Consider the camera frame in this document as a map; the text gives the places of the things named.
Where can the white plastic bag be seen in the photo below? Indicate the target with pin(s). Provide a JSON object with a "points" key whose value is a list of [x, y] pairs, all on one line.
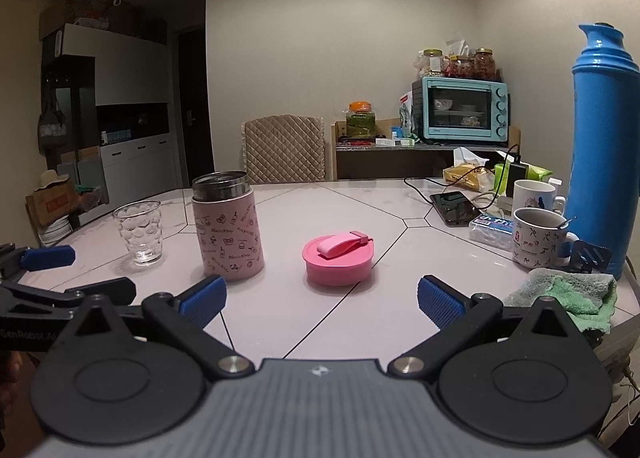
{"points": [[467, 157]]}

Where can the white and black cabinet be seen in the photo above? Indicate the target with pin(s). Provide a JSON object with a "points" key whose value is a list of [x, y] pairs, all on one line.
{"points": [[130, 73]]}

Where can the metal spoon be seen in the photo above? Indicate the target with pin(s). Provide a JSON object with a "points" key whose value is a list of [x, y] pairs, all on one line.
{"points": [[564, 223]]}

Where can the flat white box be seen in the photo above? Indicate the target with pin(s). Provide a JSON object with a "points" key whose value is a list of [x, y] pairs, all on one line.
{"points": [[395, 141]]}

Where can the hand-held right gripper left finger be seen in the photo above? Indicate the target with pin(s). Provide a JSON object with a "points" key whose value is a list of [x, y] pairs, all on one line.
{"points": [[202, 300]]}

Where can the teal toaster oven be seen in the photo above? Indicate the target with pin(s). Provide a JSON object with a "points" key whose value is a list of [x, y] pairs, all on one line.
{"points": [[460, 110]]}

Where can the small glass jar red contents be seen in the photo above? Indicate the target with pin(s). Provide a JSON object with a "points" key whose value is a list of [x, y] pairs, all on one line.
{"points": [[461, 68]]}

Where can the clear drinking glass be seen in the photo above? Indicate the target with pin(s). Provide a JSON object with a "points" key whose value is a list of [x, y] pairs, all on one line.
{"points": [[139, 233]]}

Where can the white paper pouch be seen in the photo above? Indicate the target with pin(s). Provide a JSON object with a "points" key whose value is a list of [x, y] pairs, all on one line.
{"points": [[457, 48]]}

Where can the quilted beige chair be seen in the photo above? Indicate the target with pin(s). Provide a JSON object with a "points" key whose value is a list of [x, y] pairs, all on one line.
{"points": [[285, 150]]}

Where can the white mug with dancing figures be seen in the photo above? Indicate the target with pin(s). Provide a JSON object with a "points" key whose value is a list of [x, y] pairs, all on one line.
{"points": [[537, 248]]}

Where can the wooden shelf unit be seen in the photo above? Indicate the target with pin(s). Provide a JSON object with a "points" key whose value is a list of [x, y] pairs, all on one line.
{"points": [[390, 160]]}

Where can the green towel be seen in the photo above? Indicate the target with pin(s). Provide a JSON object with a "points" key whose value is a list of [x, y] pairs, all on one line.
{"points": [[565, 295]]}

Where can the green tissue box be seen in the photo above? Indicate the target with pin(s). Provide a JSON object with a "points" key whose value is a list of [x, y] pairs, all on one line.
{"points": [[537, 172]]}

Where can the black charger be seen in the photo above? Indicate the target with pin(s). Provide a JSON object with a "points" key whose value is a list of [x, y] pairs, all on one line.
{"points": [[517, 178]]}

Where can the stack of white plates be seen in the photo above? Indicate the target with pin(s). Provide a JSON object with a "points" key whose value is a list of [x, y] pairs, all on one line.
{"points": [[55, 235]]}

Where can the large glass jar red contents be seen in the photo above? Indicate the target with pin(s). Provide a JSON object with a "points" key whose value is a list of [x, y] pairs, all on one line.
{"points": [[485, 65]]}

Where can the cardboard boxes on cabinet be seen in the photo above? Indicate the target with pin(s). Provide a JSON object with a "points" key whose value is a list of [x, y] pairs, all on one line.
{"points": [[85, 13]]}

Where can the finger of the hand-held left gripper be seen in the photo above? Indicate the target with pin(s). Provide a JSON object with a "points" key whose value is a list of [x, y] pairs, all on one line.
{"points": [[75, 292], [47, 258]]}

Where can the red scissors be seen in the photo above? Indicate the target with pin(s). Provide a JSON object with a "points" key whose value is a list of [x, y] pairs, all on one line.
{"points": [[360, 142]]}

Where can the glass jar of pale nuts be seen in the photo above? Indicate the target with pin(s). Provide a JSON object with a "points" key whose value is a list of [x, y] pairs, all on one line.
{"points": [[433, 64]]}

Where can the dark door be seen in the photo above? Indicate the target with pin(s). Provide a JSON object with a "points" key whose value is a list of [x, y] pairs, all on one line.
{"points": [[195, 108]]}

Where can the white mug with portrait print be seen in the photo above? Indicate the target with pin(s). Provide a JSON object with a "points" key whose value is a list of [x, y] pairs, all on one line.
{"points": [[535, 193]]}

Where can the straw hat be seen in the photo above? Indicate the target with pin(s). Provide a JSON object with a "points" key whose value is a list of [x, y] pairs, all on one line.
{"points": [[52, 179]]}

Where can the pink printed thermos bottle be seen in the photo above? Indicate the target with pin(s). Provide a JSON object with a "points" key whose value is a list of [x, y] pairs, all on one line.
{"points": [[230, 238]]}

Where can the clear cotton swab box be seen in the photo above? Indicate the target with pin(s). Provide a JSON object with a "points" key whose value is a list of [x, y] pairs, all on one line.
{"points": [[492, 230]]}

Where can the black smartphone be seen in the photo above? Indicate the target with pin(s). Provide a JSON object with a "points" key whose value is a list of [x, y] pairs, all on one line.
{"points": [[455, 208]]}

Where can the red white snack package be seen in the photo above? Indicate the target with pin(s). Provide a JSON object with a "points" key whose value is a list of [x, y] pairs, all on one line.
{"points": [[406, 115]]}

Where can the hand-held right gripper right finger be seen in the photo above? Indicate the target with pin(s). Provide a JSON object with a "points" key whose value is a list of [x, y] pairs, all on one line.
{"points": [[440, 300]]}

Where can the brown cardboard box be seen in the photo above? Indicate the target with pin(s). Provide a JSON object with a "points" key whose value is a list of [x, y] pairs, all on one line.
{"points": [[50, 205]]}

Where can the pickle jar with orange lid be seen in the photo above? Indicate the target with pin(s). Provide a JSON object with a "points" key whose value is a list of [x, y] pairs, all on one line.
{"points": [[361, 122]]}

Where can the yellow snack bag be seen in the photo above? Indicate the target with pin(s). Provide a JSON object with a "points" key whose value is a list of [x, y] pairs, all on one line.
{"points": [[467, 177]]}

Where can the grey hanging bag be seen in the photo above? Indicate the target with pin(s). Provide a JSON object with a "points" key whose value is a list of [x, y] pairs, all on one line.
{"points": [[52, 130]]}

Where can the tall blue thermos flask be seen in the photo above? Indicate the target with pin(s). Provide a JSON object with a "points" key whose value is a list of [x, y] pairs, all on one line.
{"points": [[600, 163]]}

